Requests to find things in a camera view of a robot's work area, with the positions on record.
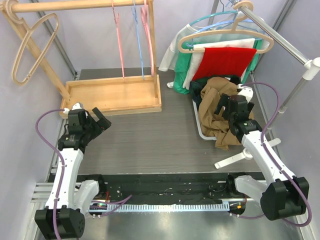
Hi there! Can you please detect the tan skirt with white lining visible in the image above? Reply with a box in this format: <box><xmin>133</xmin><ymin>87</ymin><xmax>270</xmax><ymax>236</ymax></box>
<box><xmin>198</xmin><ymin>76</ymin><xmax>241</xmax><ymax>151</ymax></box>

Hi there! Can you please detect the light blue wire hanger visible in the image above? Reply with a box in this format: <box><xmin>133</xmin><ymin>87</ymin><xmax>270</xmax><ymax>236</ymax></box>
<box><xmin>131</xmin><ymin>0</ymin><xmax>145</xmax><ymax>80</ymax></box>

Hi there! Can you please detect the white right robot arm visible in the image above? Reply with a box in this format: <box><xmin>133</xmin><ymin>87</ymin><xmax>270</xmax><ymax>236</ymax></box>
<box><xmin>215</xmin><ymin>94</ymin><xmax>310</xmax><ymax>221</ymax></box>

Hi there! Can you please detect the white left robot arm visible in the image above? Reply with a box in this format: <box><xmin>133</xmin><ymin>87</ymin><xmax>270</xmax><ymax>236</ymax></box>
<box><xmin>34</xmin><ymin>103</ymin><xmax>111</xmax><ymax>240</ymax></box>

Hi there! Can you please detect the wooden hanger rack with tray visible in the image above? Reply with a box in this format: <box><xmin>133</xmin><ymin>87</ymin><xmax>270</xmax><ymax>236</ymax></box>
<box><xmin>0</xmin><ymin>0</ymin><xmax>162</xmax><ymax>116</ymax></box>

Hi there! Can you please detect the beige wooden hanger with clothes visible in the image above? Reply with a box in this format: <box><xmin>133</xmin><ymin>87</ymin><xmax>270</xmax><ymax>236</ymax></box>
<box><xmin>177</xmin><ymin>13</ymin><xmax>274</xmax><ymax>54</ymax></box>

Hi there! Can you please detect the teal hanger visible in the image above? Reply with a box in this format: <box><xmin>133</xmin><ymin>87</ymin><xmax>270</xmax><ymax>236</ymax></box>
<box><xmin>189</xmin><ymin>10</ymin><xmax>237</xmax><ymax>26</ymax></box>

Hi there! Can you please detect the pink hanger left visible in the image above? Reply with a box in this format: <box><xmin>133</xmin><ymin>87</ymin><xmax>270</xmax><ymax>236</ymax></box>
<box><xmin>111</xmin><ymin>0</ymin><xmax>125</xmax><ymax>81</ymax></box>

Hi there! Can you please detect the pink hanger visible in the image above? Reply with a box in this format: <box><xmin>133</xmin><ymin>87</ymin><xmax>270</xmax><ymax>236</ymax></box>
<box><xmin>140</xmin><ymin>0</ymin><xmax>155</xmax><ymax>77</ymax></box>
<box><xmin>111</xmin><ymin>0</ymin><xmax>125</xmax><ymax>81</ymax></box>

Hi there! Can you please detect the pink hanger right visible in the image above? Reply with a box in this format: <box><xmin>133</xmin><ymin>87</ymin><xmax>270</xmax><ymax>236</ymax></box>
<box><xmin>140</xmin><ymin>0</ymin><xmax>155</xmax><ymax>77</ymax></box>

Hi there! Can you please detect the beige wooden hanger on rack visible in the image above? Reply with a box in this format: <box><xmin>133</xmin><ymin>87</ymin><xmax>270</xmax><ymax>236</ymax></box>
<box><xmin>12</xmin><ymin>13</ymin><xmax>60</xmax><ymax>86</ymax></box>

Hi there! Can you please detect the white plastic basket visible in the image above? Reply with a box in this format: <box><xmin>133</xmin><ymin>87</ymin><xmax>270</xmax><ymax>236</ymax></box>
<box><xmin>192</xmin><ymin>101</ymin><xmax>217</xmax><ymax>141</ymax></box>

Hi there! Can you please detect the dark green plaid garment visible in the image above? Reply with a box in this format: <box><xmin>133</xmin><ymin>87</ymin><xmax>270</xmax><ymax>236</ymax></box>
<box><xmin>189</xmin><ymin>75</ymin><xmax>241</xmax><ymax>108</ymax></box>

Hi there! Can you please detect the red cloth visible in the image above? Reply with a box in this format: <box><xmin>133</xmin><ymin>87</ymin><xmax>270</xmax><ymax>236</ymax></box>
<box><xmin>192</xmin><ymin>47</ymin><xmax>257</xmax><ymax>81</ymax></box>

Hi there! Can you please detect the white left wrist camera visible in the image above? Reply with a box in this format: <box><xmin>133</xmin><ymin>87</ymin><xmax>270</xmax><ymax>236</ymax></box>
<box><xmin>60</xmin><ymin>102</ymin><xmax>84</xmax><ymax>119</ymax></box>

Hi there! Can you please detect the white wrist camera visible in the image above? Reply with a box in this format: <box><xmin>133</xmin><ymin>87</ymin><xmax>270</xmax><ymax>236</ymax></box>
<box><xmin>60</xmin><ymin>102</ymin><xmax>84</xmax><ymax>119</ymax></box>
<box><xmin>237</xmin><ymin>84</ymin><xmax>254</xmax><ymax>103</ymax></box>

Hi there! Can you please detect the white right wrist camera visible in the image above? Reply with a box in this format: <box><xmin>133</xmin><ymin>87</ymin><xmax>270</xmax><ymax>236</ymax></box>
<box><xmin>237</xmin><ymin>84</ymin><xmax>254</xmax><ymax>103</ymax></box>

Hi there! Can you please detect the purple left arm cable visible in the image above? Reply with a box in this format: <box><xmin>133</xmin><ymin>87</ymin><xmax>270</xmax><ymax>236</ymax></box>
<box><xmin>34</xmin><ymin>108</ymin><xmax>133</xmax><ymax>240</ymax></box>

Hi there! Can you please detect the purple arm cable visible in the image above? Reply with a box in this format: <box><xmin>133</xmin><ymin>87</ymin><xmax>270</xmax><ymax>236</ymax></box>
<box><xmin>237</xmin><ymin>81</ymin><xmax>312</xmax><ymax>228</ymax></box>
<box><xmin>34</xmin><ymin>108</ymin><xmax>133</xmax><ymax>240</ymax></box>

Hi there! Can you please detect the blue hanger on rail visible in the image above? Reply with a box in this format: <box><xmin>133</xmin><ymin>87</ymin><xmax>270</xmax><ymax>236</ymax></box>
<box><xmin>191</xmin><ymin>1</ymin><xmax>258</xmax><ymax>33</ymax></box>

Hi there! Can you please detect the metal clothes rail stand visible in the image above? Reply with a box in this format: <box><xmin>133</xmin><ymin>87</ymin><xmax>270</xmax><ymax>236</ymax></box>
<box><xmin>214</xmin><ymin>0</ymin><xmax>320</xmax><ymax>170</ymax></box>

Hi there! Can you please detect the white slotted cable duct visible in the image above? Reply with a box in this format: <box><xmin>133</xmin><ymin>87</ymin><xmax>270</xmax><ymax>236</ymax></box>
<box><xmin>88</xmin><ymin>202</ymin><xmax>230</xmax><ymax>213</ymax></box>

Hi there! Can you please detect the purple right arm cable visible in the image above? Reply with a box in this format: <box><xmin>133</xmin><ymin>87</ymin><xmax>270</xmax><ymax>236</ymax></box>
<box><xmin>237</xmin><ymin>81</ymin><xmax>312</xmax><ymax>228</ymax></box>

